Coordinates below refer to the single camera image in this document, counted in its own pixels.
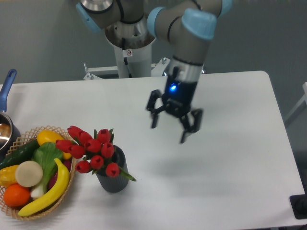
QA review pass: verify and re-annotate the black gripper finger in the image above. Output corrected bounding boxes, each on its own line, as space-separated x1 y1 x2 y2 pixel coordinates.
179 108 203 144
146 89 165 128

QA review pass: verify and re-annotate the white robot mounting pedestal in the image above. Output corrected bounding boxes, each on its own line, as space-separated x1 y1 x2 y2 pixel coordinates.
83 11 206 81

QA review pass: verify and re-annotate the white furniture frame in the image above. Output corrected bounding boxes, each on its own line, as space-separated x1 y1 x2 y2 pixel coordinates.
284 82 307 128

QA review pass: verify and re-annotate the red tulip bouquet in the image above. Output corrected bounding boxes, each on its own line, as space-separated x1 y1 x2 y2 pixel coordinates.
56 126 136 182

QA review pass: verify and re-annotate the green cucumber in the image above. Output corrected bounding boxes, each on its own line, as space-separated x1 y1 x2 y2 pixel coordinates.
0 139 39 170

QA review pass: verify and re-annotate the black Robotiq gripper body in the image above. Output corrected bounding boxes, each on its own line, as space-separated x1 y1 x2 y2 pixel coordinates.
162 76 198 118

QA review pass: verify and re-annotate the dark grey ribbed vase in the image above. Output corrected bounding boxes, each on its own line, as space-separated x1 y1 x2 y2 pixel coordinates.
96 145 129 193

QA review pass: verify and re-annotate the yellow banana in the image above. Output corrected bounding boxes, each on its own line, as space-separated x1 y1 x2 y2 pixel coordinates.
18 158 70 217

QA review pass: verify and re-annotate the woven wicker basket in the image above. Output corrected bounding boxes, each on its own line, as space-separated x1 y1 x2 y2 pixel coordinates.
0 125 77 221

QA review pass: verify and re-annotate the yellow lemon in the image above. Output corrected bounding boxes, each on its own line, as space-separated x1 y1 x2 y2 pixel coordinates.
32 129 71 163

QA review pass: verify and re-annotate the black device at table edge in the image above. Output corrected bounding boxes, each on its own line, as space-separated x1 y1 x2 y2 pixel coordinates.
289 194 307 219

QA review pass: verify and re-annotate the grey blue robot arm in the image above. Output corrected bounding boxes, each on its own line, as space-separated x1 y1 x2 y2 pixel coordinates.
76 0 232 143

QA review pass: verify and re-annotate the orange fruit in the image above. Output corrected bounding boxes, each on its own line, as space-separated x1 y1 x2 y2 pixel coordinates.
3 184 30 207

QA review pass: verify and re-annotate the green bok choy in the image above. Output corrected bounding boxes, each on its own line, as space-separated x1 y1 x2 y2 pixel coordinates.
31 142 63 200

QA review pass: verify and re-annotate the blue handled saucepan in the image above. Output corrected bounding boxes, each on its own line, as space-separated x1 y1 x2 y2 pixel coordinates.
0 69 21 162

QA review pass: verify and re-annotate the yellow bell pepper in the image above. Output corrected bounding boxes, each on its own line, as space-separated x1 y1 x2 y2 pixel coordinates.
0 164 19 187

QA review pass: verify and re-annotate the beige round disc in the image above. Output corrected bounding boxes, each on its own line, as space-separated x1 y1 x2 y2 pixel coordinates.
15 161 43 187

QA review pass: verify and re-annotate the purple red vegetable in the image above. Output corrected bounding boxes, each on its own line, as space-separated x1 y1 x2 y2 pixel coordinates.
48 159 72 190

